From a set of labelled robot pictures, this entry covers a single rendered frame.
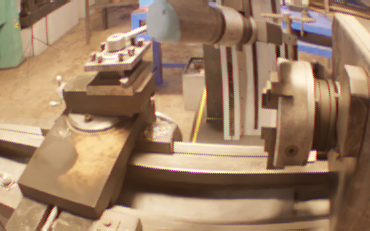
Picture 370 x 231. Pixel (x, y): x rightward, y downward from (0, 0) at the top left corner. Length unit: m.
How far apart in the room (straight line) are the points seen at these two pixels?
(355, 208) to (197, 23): 0.53
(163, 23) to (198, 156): 0.64
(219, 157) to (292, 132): 0.45
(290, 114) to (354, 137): 0.20
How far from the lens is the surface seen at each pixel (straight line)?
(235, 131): 2.16
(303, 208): 1.19
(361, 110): 0.66
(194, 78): 2.98
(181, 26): 0.66
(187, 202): 1.21
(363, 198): 0.80
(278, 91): 0.78
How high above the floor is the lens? 1.54
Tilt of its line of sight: 31 degrees down
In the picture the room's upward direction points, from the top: 4 degrees counter-clockwise
